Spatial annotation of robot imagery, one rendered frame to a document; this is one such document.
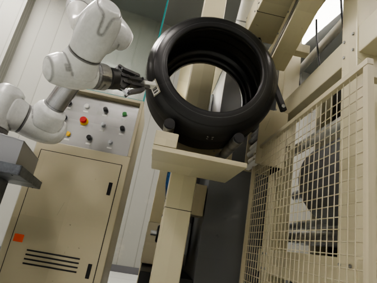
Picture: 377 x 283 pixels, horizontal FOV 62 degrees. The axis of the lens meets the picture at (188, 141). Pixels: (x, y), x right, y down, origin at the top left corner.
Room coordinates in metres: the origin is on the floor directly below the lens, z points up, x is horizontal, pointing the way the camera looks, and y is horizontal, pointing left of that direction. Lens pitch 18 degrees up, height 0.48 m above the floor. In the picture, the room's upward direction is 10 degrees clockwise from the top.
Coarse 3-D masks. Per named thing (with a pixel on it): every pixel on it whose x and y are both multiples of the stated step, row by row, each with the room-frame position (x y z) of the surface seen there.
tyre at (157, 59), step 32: (192, 32) 1.14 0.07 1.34; (224, 32) 1.25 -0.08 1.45; (160, 64) 1.12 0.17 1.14; (224, 64) 1.41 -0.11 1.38; (256, 64) 1.30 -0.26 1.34; (160, 96) 1.13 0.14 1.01; (256, 96) 1.14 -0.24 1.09; (160, 128) 1.35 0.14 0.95; (192, 128) 1.16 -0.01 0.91; (224, 128) 1.15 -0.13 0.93
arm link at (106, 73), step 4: (100, 64) 0.90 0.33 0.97; (104, 64) 0.92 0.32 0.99; (100, 68) 0.89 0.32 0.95; (104, 68) 0.91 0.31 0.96; (108, 68) 0.92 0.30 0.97; (100, 72) 0.90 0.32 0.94; (104, 72) 0.91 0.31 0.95; (108, 72) 0.92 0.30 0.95; (100, 76) 0.90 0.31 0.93; (104, 76) 0.91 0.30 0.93; (108, 76) 0.92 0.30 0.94; (112, 76) 0.93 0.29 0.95; (100, 80) 0.91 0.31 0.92; (104, 80) 0.92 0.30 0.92; (108, 80) 0.93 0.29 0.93; (100, 84) 0.92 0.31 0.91; (104, 84) 0.93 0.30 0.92; (108, 84) 0.94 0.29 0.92; (96, 88) 0.93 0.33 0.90; (100, 88) 0.94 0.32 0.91; (104, 88) 0.96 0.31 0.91
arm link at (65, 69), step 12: (48, 60) 0.80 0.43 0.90; (60, 60) 0.79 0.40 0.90; (72, 60) 0.80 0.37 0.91; (84, 60) 0.80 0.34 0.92; (48, 72) 0.81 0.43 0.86; (60, 72) 0.81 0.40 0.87; (72, 72) 0.82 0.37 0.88; (84, 72) 0.83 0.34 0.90; (96, 72) 0.87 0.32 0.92; (60, 84) 0.84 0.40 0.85; (72, 84) 0.86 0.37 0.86; (84, 84) 0.88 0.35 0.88; (96, 84) 0.91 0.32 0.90
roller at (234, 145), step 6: (234, 138) 1.15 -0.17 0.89; (240, 138) 1.15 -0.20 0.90; (228, 144) 1.23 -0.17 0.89; (234, 144) 1.18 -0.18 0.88; (240, 144) 1.18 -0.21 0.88; (222, 150) 1.35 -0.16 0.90; (228, 150) 1.28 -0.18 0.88; (234, 150) 1.27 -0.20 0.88; (222, 156) 1.38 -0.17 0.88; (228, 156) 1.37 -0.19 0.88
